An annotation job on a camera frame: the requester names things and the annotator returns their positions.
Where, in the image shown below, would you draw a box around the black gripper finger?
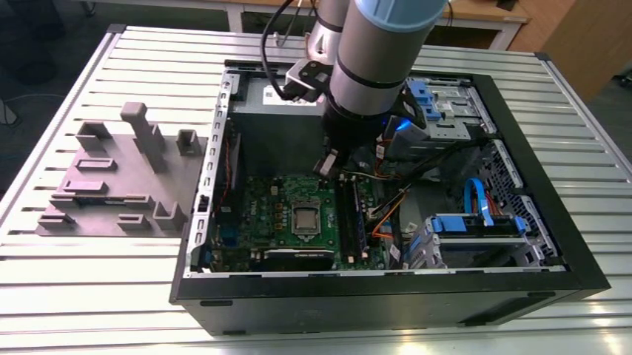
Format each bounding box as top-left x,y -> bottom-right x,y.
314,149 -> 342,178

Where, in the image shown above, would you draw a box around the silver CPU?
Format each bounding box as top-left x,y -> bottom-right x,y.
295,209 -> 319,231

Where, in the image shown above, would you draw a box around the grey power supply unit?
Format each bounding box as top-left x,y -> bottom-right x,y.
229,77 -> 331,175

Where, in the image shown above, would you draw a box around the black RAM slot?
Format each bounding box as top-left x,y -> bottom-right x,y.
333,174 -> 349,262

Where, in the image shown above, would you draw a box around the installed RAM stick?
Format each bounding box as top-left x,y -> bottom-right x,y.
345,175 -> 370,262

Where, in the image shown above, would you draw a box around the grey metal drive cage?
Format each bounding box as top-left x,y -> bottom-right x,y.
384,78 -> 497,158

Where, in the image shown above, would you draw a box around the green motherboard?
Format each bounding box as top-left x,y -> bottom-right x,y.
204,173 -> 392,273

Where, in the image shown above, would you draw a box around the black graphics card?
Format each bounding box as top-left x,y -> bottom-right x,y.
249,246 -> 337,273

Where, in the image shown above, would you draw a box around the hard disk in blue carrier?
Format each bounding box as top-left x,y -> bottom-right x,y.
428,215 -> 528,240

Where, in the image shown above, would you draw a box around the grey metal disk bay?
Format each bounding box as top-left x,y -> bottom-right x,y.
402,214 -> 564,271

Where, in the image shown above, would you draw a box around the black PC case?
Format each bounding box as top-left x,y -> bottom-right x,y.
168,58 -> 612,337

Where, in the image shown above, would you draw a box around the RAM stick with gold contacts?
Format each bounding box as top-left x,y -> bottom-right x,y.
71,196 -> 150,208

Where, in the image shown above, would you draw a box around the grey parts rack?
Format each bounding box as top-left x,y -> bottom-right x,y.
36,101 -> 210,239

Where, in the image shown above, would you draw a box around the wooden cabinet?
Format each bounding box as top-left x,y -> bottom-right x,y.
508,0 -> 632,107

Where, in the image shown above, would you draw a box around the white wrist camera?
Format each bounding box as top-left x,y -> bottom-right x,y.
385,115 -> 429,144

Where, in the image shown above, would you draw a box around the black camera cable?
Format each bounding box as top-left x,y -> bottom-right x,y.
400,81 -> 426,129

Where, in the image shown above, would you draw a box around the black wire bundle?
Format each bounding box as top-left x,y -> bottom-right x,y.
369,138 -> 494,219

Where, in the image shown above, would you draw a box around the silver black camera bracket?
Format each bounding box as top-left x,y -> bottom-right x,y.
283,58 -> 331,104

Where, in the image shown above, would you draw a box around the large blue drive bracket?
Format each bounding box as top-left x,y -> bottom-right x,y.
405,81 -> 434,107

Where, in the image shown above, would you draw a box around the orange wires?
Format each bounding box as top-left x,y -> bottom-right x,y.
369,206 -> 404,243

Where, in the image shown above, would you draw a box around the red twisted wire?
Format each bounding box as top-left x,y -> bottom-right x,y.
222,142 -> 237,210

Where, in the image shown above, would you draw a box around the blue flat wire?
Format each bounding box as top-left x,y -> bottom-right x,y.
464,178 -> 494,227

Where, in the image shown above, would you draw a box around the wooden desk white frame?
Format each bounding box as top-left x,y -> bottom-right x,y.
222,0 -> 532,51

